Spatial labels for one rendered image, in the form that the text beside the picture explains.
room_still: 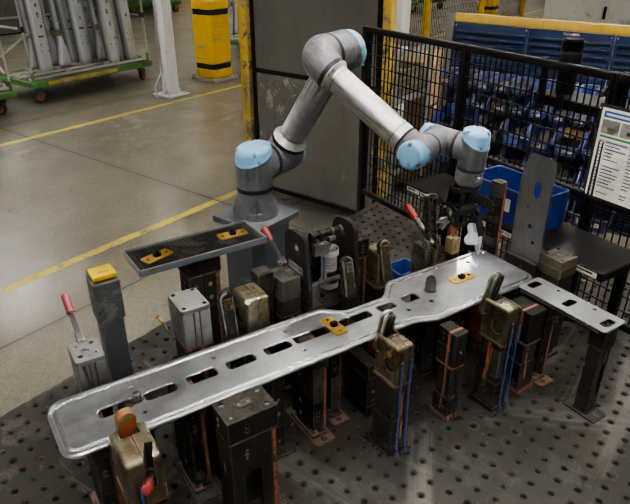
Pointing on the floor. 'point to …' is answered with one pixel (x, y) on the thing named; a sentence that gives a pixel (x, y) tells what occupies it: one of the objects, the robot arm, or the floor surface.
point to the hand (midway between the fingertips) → (461, 241)
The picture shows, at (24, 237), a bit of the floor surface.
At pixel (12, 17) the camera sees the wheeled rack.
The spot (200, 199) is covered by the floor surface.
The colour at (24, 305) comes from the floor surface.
